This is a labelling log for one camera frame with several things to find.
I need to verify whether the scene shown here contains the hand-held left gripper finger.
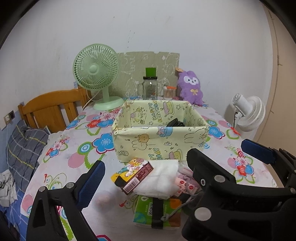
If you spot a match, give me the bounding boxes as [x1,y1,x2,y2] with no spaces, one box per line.
[26,160,106,241]

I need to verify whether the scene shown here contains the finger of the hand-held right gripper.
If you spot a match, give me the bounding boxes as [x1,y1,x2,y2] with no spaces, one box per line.
[240,138,296,193]
[181,148,237,240]

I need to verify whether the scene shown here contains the pink wet wipes pack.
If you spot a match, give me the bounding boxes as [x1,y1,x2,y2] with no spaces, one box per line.
[177,168,201,197]

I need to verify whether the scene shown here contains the yellow brown printed small box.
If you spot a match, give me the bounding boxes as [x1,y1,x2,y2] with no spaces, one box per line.
[110,158,155,195]

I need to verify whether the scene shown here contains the white tissue pack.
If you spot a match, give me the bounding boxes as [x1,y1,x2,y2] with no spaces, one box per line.
[133,159,179,200]

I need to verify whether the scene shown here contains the green tissue pack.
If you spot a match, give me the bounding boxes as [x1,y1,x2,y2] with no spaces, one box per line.
[133,195,183,230]

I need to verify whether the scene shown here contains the yellow printed fabric storage box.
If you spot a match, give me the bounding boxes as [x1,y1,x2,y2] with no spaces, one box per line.
[111,100,210,163]

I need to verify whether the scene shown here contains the white circulator fan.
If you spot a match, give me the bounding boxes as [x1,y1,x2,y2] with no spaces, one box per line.
[231,93,266,133]

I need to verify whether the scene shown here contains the floral printed tablecloth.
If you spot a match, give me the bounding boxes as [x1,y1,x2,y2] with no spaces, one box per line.
[20,102,278,241]

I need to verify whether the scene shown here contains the dark cloth item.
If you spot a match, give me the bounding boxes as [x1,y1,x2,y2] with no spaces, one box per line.
[167,118,185,127]

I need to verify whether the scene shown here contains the beige door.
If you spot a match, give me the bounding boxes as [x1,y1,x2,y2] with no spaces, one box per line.
[254,9,296,158]

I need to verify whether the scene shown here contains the grey plaid pillow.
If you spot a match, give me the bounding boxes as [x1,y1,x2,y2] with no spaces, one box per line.
[6,119,50,193]

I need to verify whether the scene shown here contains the purple plush rabbit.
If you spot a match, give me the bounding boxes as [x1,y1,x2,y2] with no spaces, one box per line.
[175,67,205,106]

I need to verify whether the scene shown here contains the blue bedsheet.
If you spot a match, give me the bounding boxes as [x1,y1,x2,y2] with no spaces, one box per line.
[0,190,30,241]

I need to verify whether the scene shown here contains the white crumpled cloth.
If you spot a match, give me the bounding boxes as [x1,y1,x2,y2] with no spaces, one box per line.
[0,170,18,207]

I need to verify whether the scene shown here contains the wooden bed headboard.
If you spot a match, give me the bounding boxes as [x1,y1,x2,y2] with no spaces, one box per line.
[18,88,93,133]

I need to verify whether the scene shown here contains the glass jar mug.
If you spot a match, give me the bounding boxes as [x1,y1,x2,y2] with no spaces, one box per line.
[137,76,159,100]

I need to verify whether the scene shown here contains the green desk fan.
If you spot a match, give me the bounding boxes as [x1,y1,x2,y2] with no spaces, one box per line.
[73,44,124,111]

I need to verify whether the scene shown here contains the patterned cardboard panel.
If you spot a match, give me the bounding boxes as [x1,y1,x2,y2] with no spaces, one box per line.
[111,51,180,99]

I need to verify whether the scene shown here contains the grey cord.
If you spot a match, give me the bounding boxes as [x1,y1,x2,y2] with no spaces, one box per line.
[161,197,192,222]

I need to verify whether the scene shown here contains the white fan cable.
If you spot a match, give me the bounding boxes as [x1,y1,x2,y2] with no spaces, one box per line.
[82,89,97,110]

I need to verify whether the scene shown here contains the wall power outlet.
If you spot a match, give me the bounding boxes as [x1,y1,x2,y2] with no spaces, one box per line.
[3,110,15,123]

